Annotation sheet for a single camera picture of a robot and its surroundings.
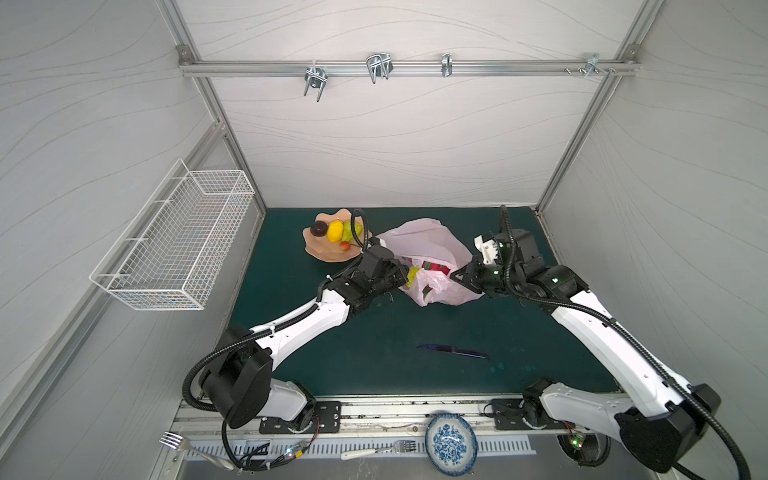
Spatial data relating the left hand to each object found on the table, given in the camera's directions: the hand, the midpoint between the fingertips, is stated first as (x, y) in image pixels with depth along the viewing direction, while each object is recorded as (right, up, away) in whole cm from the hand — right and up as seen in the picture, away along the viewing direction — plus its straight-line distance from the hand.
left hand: (415, 265), depth 81 cm
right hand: (+9, 0, -9) cm, 13 cm away
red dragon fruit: (+5, 0, -5) cm, 7 cm away
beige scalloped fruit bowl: (-32, +4, +25) cm, 41 cm away
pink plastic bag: (+4, +7, +4) cm, 9 cm away
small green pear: (-1, -2, -3) cm, 4 cm away
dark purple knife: (+11, -25, +5) cm, 28 cm away
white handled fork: (-4, -42, -11) cm, 44 cm away
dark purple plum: (-33, +11, +25) cm, 43 cm away
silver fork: (-57, -40, -12) cm, 71 cm away
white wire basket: (-58, +4, -13) cm, 60 cm away
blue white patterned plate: (+8, -41, -12) cm, 44 cm away
